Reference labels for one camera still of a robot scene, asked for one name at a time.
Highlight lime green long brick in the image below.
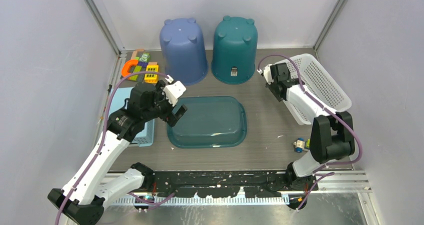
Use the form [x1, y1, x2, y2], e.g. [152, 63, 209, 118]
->
[128, 65, 143, 82]

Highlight teal plastic bucket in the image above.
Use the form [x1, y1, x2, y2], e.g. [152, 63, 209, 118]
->
[211, 15, 258, 85]

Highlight light blue plastic basket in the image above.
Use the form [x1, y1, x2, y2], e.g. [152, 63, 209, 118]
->
[108, 87, 155, 147]

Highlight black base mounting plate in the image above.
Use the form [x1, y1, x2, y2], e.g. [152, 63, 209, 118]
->
[146, 170, 317, 199]

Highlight purple toy block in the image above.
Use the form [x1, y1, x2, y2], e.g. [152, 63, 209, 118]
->
[137, 61, 149, 68]

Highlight white plastic basket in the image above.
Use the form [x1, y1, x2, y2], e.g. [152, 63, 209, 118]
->
[272, 53, 352, 125]

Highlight lime green toy brick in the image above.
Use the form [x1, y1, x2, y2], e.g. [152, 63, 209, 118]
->
[305, 139, 311, 150]

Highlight orange toy arch block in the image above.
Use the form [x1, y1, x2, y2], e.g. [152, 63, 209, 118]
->
[121, 59, 139, 77]

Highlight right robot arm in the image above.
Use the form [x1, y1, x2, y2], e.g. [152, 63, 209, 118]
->
[263, 62, 356, 190]

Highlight green numbered toy block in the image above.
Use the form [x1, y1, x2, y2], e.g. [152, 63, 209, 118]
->
[139, 52, 151, 63]

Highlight white cable duct strip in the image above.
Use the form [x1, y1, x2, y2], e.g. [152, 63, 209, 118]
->
[112, 195, 291, 207]

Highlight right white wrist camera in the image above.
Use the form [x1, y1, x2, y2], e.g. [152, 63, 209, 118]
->
[256, 64, 275, 85]

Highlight small toy car blue wheels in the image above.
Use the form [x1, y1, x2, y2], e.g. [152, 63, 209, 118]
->
[293, 138, 306, 153]

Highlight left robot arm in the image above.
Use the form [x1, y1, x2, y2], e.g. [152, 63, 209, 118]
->
[47, 78, 187, 225]

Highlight yellow toy block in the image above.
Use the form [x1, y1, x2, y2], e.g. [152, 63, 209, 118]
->
[144, 63, 160, 85]

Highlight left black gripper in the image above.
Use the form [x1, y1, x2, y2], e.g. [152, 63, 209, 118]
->
[142, 80, 187, 126]

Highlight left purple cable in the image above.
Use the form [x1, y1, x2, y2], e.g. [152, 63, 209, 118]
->
[54, 71, 171, 225]

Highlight teal plastic basket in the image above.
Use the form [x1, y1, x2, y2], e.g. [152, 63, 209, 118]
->
[167, 96, 248, 149]

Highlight blue plastic bucket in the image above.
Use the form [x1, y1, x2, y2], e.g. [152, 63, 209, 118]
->
[159, 17, 209, 86]

